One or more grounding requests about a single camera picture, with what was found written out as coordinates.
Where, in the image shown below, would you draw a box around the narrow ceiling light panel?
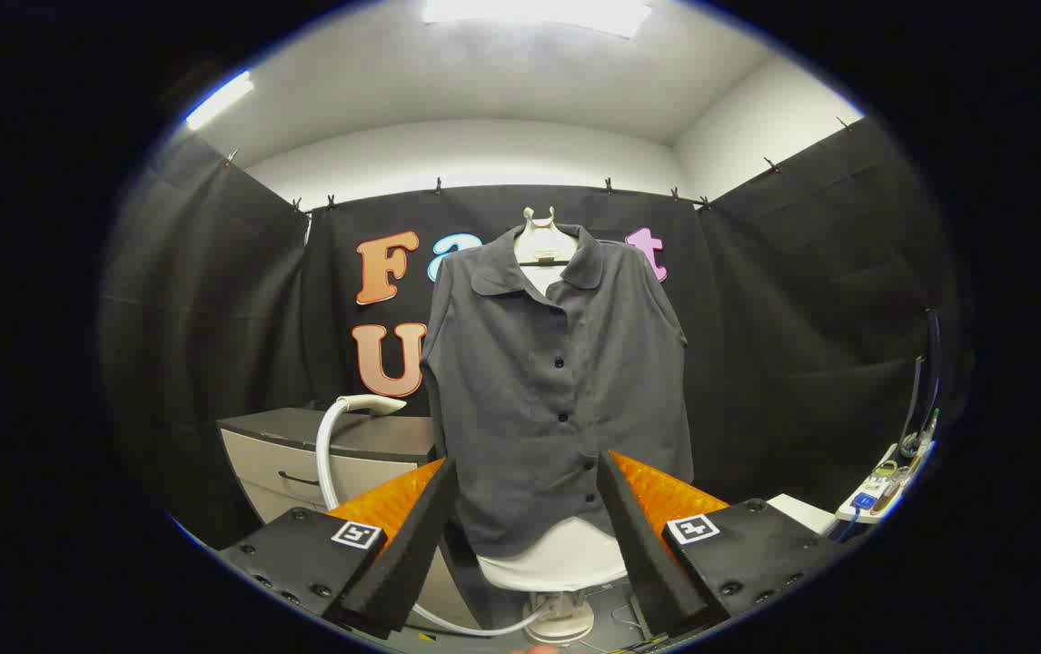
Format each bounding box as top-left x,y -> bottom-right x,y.
184,71 -> 255,131

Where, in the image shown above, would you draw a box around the white side table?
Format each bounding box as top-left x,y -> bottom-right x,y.
766,493 -> 839,537

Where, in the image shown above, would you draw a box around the grey top drawer cabinet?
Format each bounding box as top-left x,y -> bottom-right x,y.
216,407 -> 485,629

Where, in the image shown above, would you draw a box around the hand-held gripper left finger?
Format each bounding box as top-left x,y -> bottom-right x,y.
216,457 -> 458,639

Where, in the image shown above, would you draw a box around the dark hanging cables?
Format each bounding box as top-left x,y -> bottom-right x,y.
900,309 -> 944,460

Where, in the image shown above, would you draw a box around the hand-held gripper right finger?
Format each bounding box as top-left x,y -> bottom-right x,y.
598,450 -> 848,639

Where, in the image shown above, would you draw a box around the wide ceiling light panel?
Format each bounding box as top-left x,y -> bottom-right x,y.
421,0 -> 653,39

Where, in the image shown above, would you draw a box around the cream clothes hanger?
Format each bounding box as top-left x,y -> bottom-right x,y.
514,207 -> 579,269

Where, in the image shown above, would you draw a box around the grey button shirt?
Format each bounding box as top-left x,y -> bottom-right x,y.
421,223 -> 695,560

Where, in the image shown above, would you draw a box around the white garment steamer hose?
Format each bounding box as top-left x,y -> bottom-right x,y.
315,398 -> 560,638

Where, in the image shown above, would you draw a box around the white power strip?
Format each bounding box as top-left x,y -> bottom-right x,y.
836,442 -> 937,525

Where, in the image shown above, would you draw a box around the white garment steamer base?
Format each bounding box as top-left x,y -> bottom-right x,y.
525,590 -> 596,646

